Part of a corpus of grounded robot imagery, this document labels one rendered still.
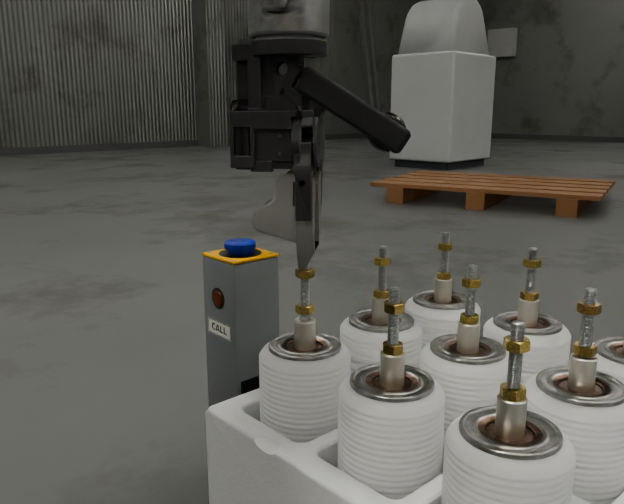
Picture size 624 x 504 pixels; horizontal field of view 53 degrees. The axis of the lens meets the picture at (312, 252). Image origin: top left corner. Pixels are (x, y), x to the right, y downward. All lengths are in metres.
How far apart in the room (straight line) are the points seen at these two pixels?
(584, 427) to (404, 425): 0.15
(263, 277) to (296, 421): 0.21
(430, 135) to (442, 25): 0.86
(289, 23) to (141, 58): 7.63
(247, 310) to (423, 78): 4.62
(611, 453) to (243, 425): 0.34
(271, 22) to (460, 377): 0.37
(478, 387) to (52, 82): 7.24
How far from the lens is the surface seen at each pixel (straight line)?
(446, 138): 5.17
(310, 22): 0.58
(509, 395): 0.49
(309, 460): 0.60
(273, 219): 0.59
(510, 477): 0.48
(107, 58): 7.97
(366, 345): 0.69
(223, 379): 0.82
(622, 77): 10.38
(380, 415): 0.54
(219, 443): 0.69
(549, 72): 10.79
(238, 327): 0.77
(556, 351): 0.73
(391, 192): 3.33
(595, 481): 0.60
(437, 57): 5.24
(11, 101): 7.49
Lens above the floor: 0.49
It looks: 13 degrees down
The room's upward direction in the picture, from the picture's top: straight up
